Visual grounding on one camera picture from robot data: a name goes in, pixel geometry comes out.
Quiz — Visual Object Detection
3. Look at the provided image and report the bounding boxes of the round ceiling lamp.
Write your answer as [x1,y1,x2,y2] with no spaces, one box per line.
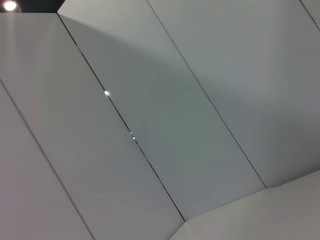
[0,0,21,13]

